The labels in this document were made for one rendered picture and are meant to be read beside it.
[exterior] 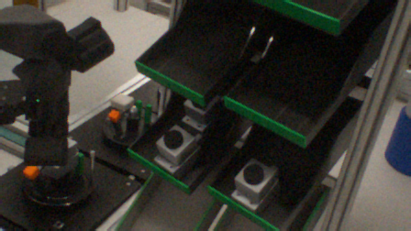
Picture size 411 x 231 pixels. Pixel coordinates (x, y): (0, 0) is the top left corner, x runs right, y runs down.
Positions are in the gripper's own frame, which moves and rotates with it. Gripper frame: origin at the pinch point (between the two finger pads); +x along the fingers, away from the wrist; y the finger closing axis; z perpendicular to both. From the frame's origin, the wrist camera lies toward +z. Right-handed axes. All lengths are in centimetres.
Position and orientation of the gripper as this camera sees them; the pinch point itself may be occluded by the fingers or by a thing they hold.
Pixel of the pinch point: (49, 129)
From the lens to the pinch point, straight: 97.7
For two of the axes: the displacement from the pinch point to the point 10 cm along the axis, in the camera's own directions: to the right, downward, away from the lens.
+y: 1.0, 8.2, -5.6
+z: -9.8, -0.3, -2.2
